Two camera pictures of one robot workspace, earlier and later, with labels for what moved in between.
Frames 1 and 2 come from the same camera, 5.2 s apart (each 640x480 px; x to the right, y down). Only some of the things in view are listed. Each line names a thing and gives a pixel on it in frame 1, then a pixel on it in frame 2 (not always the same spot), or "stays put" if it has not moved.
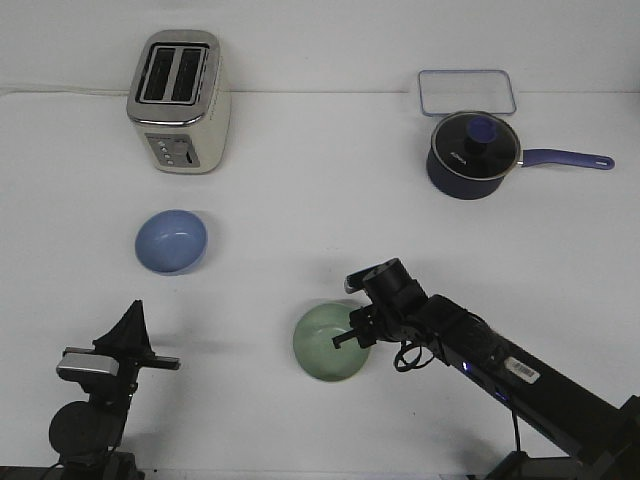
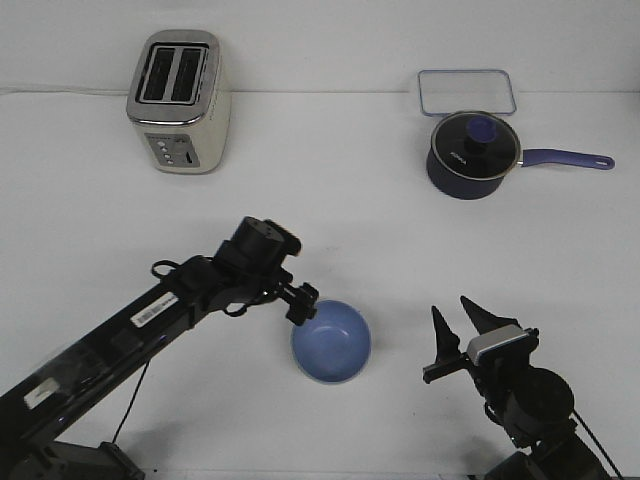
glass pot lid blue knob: (476, 144) stays put
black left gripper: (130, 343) to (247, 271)
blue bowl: (170, 242) to (334, 344)
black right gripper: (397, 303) to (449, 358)
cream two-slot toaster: (179, 99) stays put
